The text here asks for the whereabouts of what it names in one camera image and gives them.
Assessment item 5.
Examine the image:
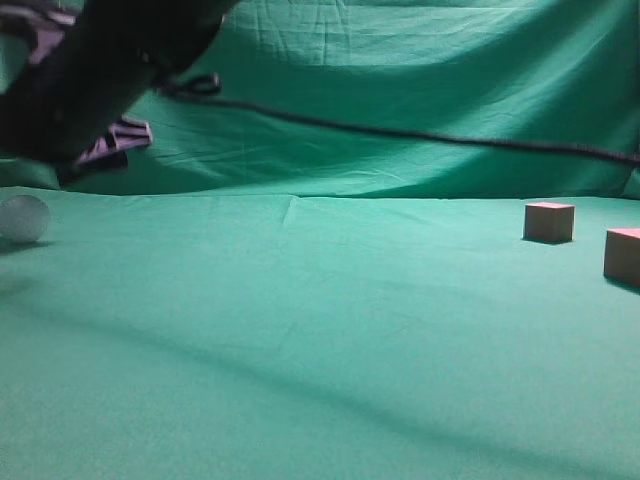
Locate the black braided cable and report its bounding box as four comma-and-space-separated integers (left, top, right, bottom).
157, 73, 640, 166

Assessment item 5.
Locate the brown cube block at edge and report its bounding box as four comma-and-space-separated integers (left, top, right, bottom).
603, 228, 639, 288

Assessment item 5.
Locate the white dimpled golf ball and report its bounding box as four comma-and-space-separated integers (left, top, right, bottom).
1, 195, 51, 244

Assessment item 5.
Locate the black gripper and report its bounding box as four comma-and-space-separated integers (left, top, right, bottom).
1, 1, 235, 187

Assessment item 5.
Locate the green cloth backdrop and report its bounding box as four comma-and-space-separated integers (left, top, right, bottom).
1, 1, 639, 479

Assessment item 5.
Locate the brown wooden cube block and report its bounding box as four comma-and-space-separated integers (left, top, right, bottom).
523, 202, 576, 244

